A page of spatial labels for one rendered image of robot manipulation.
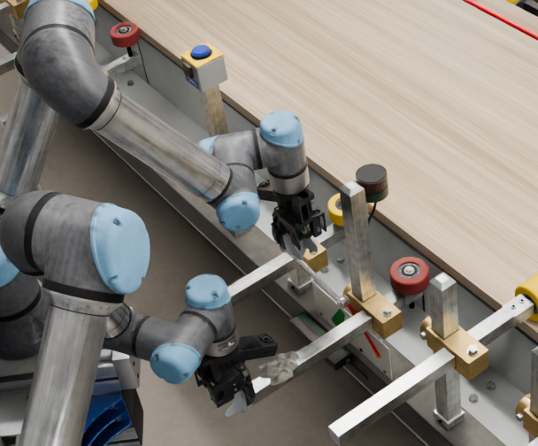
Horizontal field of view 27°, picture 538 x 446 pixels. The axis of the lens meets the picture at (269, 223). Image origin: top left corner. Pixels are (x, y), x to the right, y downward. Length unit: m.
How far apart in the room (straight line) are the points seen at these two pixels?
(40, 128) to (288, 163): 0.45
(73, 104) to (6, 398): 0.66
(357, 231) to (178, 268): 1.61
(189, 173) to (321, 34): 1.19
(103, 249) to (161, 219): 2.38
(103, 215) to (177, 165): 0.35
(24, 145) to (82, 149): 2.31
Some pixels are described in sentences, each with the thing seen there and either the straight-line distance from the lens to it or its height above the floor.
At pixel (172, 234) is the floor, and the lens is 3.81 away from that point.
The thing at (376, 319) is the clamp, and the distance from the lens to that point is 2.24.
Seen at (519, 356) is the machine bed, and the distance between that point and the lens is 2.36.
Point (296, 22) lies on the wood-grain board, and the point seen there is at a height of 0.90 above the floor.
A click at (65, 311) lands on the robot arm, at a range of 1.56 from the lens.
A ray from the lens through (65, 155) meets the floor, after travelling 4.29.
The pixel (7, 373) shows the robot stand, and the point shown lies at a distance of 2.10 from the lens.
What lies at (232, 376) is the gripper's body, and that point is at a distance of 2.06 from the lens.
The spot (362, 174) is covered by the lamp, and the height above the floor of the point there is 1.17.
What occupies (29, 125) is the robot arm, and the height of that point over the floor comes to 1.43.
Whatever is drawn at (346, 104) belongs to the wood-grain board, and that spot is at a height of 0.90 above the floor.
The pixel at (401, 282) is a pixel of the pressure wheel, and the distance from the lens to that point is 2.25.
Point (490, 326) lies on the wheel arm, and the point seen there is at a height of 0.96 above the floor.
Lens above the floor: 2.53
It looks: 42 degrees down
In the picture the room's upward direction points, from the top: 11 degrees counter-clockwise
